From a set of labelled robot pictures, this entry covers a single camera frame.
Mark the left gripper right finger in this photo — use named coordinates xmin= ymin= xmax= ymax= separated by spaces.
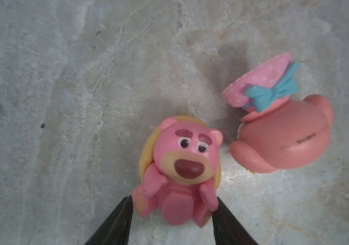
xmin=212 ymin=198 xmax=258 ymax=245

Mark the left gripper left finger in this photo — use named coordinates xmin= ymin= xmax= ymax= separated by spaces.
xmin=85 ymin=196 xmax=134 ymax=245

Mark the pink bear toy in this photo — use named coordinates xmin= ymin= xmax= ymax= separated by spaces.
xmin=132 ymin=116 xmax=224 ymax=228

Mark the pink toy with blue bow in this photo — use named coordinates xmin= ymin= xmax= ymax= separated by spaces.
xmin=222 ymin=52 xmax=333 ymax=173

